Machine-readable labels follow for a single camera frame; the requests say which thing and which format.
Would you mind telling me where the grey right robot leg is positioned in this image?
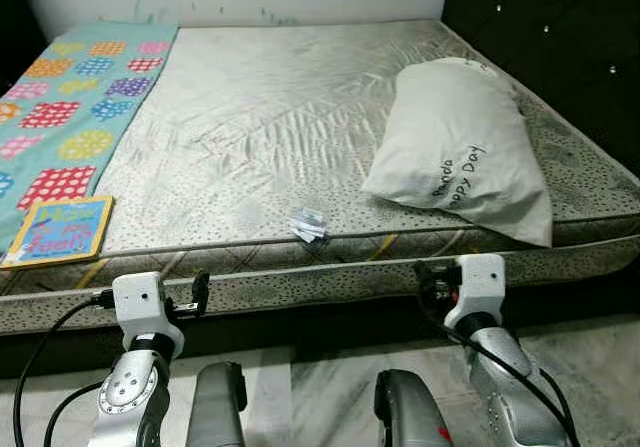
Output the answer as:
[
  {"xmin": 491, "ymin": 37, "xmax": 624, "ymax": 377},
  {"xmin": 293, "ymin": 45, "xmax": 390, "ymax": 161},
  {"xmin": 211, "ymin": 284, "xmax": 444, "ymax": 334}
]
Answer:
[{"xmin": 375, "ymin": 370, "xmax": 456, "ymax": 447}]

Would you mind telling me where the grey left robot leg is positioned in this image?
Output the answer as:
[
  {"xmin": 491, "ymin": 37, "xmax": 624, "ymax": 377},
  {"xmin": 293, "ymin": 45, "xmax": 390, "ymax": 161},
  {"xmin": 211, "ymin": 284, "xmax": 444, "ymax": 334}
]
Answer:
[{"xmin": 185, "ymin": 362, "xmax": 248, "ymax": 447}]

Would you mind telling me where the white printed pillow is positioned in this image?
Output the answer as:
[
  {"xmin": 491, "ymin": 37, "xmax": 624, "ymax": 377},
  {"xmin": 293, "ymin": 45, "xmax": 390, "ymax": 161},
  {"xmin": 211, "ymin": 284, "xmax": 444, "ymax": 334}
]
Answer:
[{"xmin": 362, "ymin": 57, "xmax": 554, "ymax": 248}]

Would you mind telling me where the white paper wrapper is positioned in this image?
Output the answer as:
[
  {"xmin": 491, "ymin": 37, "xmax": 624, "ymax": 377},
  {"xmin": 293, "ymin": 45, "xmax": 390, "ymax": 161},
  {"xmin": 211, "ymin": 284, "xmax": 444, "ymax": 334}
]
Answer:
[{"xmin": 290, "ymin": 207, "xmax": 328, "ymax": 243}]

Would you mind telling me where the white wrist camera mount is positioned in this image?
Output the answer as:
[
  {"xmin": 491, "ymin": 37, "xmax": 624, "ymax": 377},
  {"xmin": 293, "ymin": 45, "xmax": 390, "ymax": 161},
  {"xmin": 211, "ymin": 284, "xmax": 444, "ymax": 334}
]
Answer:
[
  {"xmin": 445, "ymin": 254, "xmax": 507, "ymax": 334},
  {"xmin": 112, "ymin": 272, "xmax": 187, "ymax": 358}
]

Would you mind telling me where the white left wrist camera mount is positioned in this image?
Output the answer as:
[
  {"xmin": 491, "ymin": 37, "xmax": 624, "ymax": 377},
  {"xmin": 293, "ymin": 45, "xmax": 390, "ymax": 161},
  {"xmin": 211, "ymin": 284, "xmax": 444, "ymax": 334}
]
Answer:
[{"xmin": 112, "ymin": 272, "xmax": 187, "ymax": 358}]

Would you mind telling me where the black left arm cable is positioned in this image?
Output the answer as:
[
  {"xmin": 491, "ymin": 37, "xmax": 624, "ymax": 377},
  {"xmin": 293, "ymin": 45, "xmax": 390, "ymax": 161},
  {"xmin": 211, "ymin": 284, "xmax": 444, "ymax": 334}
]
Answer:
[{"xmin": 12, "ymin": 289, "xmax": 116, "ymax": 447}]

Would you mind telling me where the grey quilted mattress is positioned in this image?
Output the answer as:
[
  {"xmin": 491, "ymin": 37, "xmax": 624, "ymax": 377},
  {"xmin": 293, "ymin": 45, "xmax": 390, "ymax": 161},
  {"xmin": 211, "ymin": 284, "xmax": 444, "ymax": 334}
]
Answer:
[{"xmin": 0, "ymin": 19, "xmax": 640, "ymax": 336}]

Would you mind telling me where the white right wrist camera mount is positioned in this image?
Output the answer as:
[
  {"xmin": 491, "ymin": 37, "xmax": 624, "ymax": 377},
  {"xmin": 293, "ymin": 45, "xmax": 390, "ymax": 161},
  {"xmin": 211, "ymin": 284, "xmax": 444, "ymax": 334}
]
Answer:
[{"xmin": 445, "ymin": 254, "xmax": 507, "ymax": 334}]

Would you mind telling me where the black bed frame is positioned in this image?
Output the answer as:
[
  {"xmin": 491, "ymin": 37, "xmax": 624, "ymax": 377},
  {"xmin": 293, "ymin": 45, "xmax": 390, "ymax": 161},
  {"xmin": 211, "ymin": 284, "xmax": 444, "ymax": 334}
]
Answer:
[{"xmin": 0, "ymin": 292, "xmax": 640, "ymax": 380}]

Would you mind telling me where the teal blanket with coloured hearts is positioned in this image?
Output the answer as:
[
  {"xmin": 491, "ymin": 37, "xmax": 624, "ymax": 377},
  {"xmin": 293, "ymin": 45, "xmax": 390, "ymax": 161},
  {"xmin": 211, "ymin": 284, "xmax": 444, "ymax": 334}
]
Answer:
[{"xmin": 0, "ymin": 22, "xmax": 179, "ymax": 253}]

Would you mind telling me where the grey robot leg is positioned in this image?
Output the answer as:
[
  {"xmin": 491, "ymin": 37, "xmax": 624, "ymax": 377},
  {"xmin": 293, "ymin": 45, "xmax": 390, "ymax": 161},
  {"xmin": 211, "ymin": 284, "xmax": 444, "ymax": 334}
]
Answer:
[
  {"xmin": 185, "ymin": 362, "xmax": 248, "ymax": 447},
  {"xmin": 375, "ymin": 370, "xmax": 456, "ymax": 447}
]

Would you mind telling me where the blue yellow children's book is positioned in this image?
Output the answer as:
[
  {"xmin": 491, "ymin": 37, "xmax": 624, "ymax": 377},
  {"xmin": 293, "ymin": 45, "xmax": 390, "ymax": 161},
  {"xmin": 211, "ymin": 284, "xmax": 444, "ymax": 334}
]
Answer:
[{"xmin": 0, "ymin": 195, "xmax": 114, "ymax": 270}]

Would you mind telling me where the black tufted headboard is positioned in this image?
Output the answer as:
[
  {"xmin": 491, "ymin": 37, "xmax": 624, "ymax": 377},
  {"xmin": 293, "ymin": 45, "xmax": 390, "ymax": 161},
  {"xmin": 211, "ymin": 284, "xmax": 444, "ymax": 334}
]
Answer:
[{"xmin": 440, "ymin": 0, "xmax": 640, "ymax": 184}]

